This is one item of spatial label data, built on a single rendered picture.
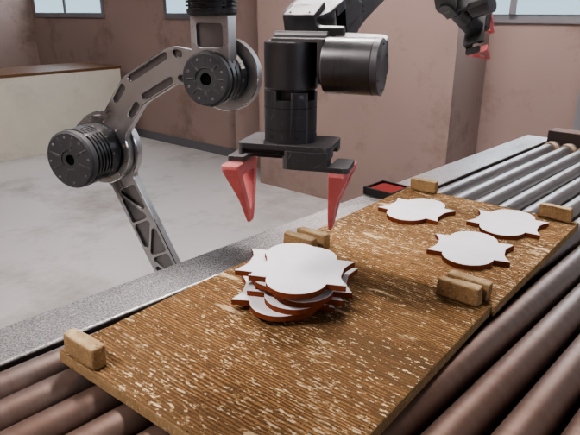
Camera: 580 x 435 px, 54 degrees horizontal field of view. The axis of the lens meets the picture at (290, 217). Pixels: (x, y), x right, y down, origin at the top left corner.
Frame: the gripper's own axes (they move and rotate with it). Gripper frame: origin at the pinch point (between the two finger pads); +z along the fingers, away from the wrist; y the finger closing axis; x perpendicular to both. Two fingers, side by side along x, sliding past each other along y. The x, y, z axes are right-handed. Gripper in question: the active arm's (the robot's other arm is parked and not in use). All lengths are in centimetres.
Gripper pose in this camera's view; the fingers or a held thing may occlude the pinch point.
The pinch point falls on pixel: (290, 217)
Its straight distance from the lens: 65.3
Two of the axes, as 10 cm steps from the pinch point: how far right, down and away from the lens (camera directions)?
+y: 9.6, 0.9, -2.5
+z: -0.1, 9.4, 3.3
